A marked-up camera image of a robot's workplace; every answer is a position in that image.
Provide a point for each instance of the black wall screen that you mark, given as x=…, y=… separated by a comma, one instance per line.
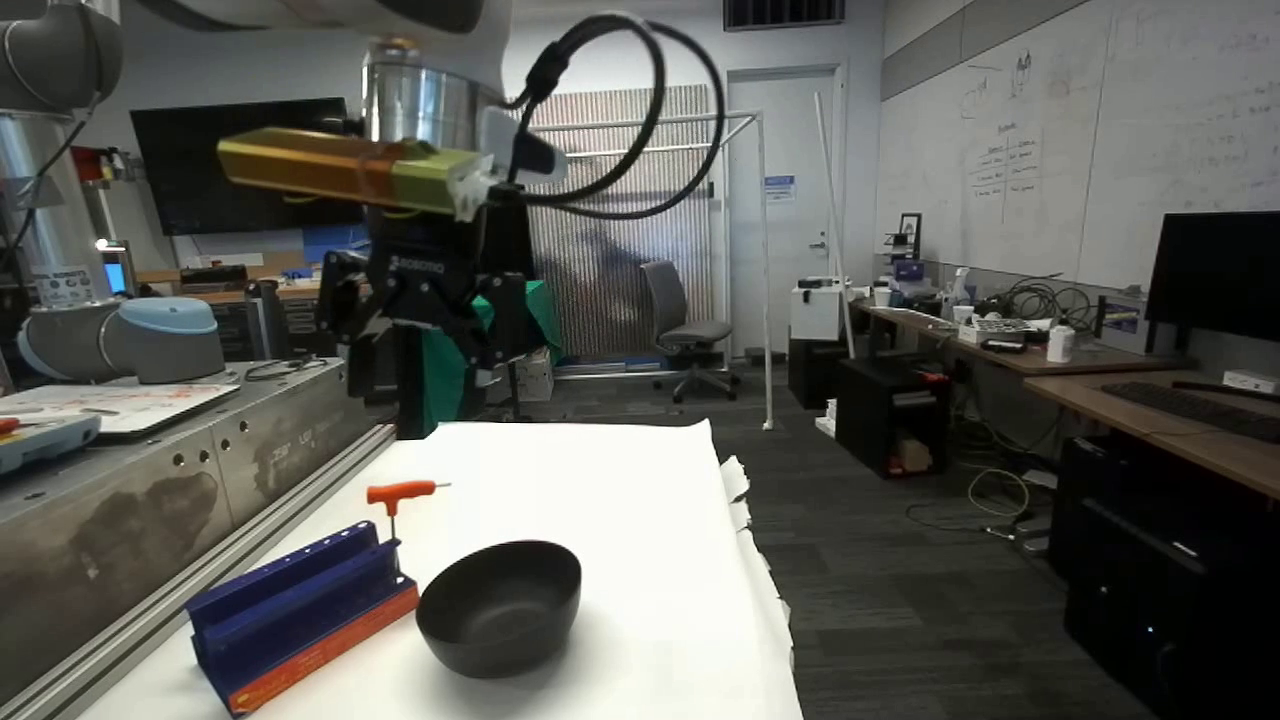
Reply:
x=180, y=161

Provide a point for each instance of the long wooden desk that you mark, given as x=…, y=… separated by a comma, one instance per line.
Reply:
x=1146, y=404

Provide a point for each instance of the wall whiteboard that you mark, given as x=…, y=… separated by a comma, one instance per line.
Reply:
x=1067, y=146

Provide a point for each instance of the white table cloth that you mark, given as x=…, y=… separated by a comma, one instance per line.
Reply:
x=643, y=533

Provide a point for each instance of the small desk device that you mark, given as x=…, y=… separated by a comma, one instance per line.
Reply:
x=909, y=262

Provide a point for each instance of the large black cabinet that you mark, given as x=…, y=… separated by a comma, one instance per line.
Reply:
x=1174, y=586

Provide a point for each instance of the ceiling air vent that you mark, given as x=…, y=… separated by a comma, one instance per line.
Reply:
x=786, y=12

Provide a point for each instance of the blue gray tray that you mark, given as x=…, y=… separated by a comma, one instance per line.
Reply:
x=40, y=441

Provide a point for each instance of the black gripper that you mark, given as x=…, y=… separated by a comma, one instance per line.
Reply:
x=445, y=255

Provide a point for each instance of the white flat board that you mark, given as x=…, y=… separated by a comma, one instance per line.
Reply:
x=134, y=400

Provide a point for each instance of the black desk monitor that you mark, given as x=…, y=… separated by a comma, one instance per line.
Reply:
x=1212, y=275

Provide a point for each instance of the metal machine base with rail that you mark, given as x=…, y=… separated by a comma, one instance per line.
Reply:
x=134, y=507

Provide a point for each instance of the white door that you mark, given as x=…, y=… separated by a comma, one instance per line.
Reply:
x=792, y=215

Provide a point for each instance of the white cup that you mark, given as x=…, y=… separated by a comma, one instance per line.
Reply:
x=1062, y=342

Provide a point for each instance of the white box appliance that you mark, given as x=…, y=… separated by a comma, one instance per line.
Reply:
x=816, y=311

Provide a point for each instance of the clear spray bottle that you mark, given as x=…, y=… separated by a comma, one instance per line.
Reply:
x=961, y=296

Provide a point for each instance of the blue tool holder orange base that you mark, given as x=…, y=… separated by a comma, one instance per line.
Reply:
x=295, y=612

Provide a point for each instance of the black bowl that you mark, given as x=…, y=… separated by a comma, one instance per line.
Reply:
x=502, y=607

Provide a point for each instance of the black cabinet under desk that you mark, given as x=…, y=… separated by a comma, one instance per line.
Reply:
x=887, y=414

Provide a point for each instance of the gray UR robot arm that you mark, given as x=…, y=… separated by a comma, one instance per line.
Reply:
x=123, y=334

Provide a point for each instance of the yellow green wrist camera box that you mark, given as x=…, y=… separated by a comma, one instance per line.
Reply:
x=335, y=164

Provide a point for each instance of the gray office chair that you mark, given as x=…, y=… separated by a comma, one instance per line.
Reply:
x=695, y=334

